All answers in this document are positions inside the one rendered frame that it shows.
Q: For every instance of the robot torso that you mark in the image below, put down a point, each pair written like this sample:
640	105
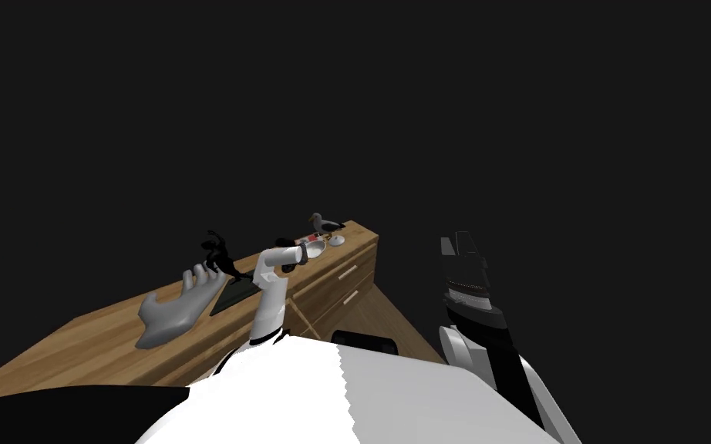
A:
306	401

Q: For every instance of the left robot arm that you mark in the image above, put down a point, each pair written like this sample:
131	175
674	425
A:
269	302

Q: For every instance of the wooden dresser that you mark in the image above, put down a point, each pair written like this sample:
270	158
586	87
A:
102	333

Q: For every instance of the dark flat slab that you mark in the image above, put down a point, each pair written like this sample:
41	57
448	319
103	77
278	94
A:
232	295

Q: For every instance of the grey seagull figurine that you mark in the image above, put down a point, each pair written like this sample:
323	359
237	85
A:
324	225

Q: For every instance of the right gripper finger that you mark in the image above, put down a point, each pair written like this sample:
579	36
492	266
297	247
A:
466	243
447	246

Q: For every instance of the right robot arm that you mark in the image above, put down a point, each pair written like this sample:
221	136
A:
485	345

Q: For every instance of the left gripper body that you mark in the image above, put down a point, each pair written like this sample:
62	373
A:
289	267

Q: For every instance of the red and white small box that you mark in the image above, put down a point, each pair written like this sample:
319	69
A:
309	238

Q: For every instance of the black horse statue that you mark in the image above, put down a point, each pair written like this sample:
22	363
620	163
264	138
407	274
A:
220	256

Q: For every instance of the grey hand sculpture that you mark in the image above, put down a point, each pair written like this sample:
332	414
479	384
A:
173	311

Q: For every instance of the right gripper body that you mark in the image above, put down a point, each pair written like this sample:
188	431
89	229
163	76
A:
466	268

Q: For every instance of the white bowl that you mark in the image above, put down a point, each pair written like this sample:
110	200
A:
315	250

